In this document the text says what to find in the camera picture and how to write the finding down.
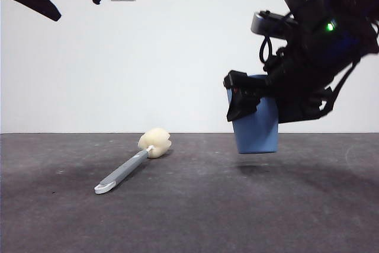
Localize grey handled sponge cup brush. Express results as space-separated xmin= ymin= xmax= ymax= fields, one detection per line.
xmin=94 ymin=127 xmax=173 ymax=196

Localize blue ribbed plastic cup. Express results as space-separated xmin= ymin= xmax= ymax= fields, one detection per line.
xmin=226 ymin=74 xmax=280 ymax=155

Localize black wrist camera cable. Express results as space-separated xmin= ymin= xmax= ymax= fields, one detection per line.
xmin=259 ymin=35 xmax=275 ymax=69

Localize pale grey right wrist camera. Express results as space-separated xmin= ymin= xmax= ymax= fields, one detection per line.
xmin=250 ymin=11 xmax=298 ymax=40

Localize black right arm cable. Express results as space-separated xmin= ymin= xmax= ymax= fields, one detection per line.
xmin=318 ymin=56 xmax=367 ymax=119

